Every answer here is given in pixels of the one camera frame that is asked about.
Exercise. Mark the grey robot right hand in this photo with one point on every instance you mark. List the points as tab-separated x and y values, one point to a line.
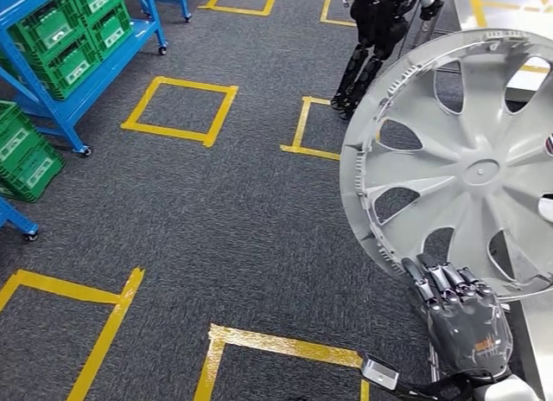
466	329

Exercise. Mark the silver plastic wheel hubcap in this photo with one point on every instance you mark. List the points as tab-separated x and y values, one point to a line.
475	129

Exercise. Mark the black humanoid robot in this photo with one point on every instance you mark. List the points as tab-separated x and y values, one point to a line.
376	15

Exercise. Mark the yellow floor tape square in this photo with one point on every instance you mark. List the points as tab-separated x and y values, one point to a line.
103	341

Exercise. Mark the green folding plastic crate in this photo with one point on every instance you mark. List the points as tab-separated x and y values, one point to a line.
73	69
17	141
95	0
47	32
38	169
110	35

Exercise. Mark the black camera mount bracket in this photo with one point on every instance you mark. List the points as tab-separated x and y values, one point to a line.
431	391

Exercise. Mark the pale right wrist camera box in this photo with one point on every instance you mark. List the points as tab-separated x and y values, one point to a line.
380	374

